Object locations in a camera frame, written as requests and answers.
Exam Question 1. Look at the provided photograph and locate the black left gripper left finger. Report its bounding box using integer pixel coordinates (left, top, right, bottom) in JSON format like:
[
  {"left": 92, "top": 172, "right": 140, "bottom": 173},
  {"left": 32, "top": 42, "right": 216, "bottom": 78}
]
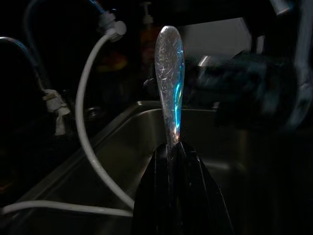
[{"left": 132, "top": 143, "right": 173, "bottom": 235}]

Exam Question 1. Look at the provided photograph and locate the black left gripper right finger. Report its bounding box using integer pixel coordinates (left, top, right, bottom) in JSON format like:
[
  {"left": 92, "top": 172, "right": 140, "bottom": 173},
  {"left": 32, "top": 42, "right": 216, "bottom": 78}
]
[{"left": 172, "top": 141, "right": 235, "bottom": 235}]

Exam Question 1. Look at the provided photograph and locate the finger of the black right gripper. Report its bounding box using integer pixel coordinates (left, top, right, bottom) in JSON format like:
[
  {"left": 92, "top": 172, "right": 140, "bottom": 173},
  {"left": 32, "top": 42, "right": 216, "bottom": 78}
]
[{"left": 194, "top": 55, "right": 235, "bottom": 94}]

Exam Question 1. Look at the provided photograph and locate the silver fork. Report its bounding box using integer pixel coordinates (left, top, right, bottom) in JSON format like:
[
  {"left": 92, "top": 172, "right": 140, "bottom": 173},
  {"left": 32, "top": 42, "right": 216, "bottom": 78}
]
[{"left": 154, "top": 25, "right": 185, "bottom": 150}]

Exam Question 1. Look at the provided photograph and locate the white cutting board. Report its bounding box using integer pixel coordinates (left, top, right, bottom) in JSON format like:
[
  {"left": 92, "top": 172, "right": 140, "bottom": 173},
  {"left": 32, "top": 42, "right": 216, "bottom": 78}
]
[{"left": 180, "top": 17, "right": 252, "bottom": 59}]

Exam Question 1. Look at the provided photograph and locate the stainless steel sink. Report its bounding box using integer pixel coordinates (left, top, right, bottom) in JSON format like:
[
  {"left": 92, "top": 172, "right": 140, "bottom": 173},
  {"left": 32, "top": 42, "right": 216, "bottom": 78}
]
[{"left": 14, "top": 100, "right": 313, "bottom": 235}]

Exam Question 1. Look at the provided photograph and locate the fruit print soap dispenser bottle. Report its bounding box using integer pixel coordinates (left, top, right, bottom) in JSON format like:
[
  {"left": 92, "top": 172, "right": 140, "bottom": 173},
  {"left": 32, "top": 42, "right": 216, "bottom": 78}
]
[{"left": 139, "top": 1, "right": 159, "bottom": 84}]

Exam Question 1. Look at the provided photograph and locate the thin white tube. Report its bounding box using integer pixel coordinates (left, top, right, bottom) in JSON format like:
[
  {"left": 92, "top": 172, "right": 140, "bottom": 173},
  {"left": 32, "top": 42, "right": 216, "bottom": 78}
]
[{"left": 0, "top": 200, "right": 134, "bottom": 218}]

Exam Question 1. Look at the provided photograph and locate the dark sponge holder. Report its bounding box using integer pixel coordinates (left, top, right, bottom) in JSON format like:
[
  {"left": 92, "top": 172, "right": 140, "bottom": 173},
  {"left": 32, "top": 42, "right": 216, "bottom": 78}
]
[{"left": 97, "top": 70, "right": 137, "bottom": 103}]

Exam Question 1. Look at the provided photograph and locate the red yellow sponge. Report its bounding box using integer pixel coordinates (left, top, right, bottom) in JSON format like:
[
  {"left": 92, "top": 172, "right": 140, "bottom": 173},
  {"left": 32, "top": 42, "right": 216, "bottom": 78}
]
[{"left": 96, "top": 52, "right": 129, "bottom": 74}]

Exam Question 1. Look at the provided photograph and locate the round metal counter cap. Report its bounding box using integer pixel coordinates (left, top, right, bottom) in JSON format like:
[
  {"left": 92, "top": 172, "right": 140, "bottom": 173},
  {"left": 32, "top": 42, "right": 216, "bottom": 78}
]
[{"left": 85, "top": 106, "right": 103, "bottom": 118}]

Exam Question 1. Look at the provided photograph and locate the chrome filter spout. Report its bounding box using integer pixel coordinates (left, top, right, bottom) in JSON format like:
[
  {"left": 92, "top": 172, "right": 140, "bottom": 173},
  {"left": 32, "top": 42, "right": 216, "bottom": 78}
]
[{"left": 0, "top": 36, "right": 52, "bottom": 94}]

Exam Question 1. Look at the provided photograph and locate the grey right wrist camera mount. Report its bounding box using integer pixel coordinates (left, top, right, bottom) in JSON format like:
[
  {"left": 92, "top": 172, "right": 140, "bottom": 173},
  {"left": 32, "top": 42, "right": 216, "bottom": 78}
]
[{"left": 268, "top": 0, "right": 294, "bottom": 15}]

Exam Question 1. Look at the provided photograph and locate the white flexible hose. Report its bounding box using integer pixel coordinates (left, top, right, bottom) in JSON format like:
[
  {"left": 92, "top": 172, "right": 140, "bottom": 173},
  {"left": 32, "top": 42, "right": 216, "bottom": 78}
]
[{"left": 74, "top": 21, "right": 135, "bottom": 211}]

